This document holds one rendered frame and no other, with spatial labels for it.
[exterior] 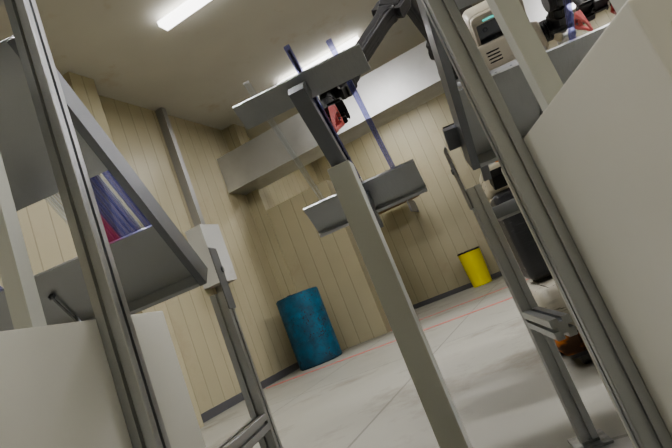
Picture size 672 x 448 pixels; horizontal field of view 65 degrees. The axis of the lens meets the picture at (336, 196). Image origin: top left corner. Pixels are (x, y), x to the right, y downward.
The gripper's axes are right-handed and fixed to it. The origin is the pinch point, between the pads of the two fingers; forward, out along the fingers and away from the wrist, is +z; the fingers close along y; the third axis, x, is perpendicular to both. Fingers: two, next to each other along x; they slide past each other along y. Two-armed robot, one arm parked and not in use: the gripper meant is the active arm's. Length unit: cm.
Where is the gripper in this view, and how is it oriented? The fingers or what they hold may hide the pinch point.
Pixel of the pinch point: (332, 130)
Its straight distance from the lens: 137.3
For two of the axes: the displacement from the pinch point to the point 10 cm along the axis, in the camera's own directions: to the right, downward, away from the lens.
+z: 1.1, 5.9, -8.0
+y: 9.0, -4.0, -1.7
